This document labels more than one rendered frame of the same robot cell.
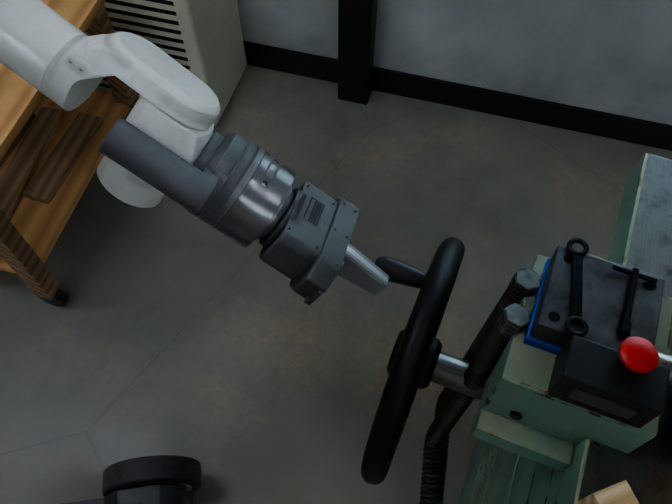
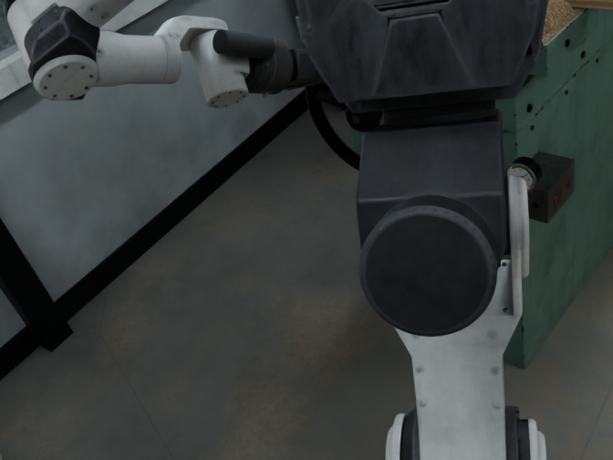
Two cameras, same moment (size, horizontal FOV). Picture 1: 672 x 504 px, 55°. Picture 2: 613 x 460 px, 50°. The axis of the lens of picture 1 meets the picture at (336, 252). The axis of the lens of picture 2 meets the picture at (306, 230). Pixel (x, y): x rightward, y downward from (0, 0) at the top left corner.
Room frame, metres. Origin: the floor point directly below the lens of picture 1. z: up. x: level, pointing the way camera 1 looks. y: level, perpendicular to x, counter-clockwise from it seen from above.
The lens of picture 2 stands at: (-0.13, 0.97, 1.42)
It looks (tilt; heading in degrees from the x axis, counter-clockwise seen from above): 37 degrees down; 299
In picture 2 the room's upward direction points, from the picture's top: 16 degrees counter-clockwise
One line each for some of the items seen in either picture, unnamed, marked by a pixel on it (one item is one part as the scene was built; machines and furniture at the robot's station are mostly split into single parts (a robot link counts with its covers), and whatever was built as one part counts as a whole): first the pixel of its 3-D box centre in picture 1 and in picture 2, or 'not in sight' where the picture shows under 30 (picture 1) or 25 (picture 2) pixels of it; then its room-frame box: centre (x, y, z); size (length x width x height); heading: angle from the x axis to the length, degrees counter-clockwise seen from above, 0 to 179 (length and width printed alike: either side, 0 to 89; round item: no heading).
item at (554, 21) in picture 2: not in sight; (539, 14); (-0.04, -0.24, 0.92); 0.14 x 0.09 x 0.04; 68
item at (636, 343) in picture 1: (638, 354); not in sight; (0.19, -0.24, 1.02); 0.03 x 0.03 x 0.01
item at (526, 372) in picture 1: (576, 355); not in sight; (0.23, -0.23, 0.91); 0.15 x 0.14 x 0.09; 158
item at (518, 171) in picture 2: not in sight; (524, 176); (-0.02, -0.11, 0.65); 0.06 x 0.04 x 0.08; 158
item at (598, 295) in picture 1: (599, 328); not in sight; (0.23, -0.23, 0.99); 0.13 x 0.11 x 0.06; 158
